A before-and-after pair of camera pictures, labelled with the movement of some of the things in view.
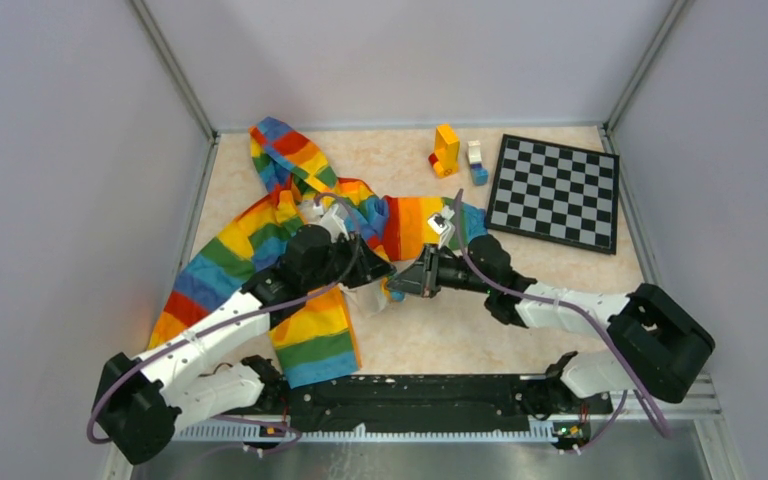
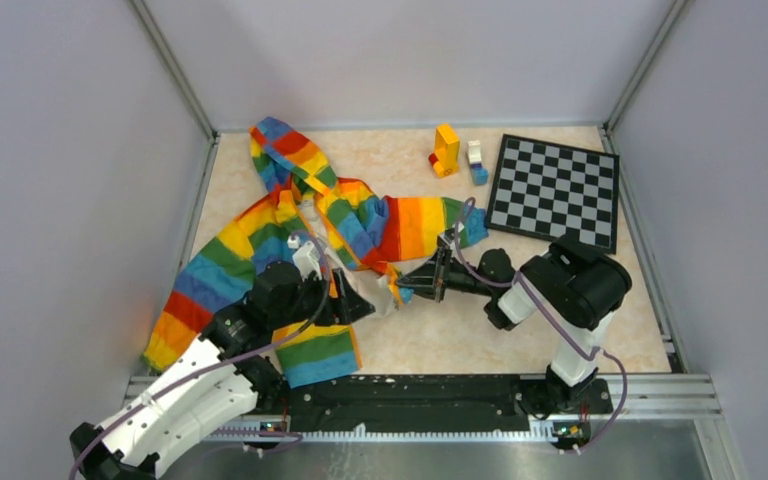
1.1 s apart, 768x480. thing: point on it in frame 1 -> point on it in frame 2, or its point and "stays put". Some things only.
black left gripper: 367,267 -> 348,306
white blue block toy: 479,173 stays put
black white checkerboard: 555,192 stays put
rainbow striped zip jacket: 312,331 stays put
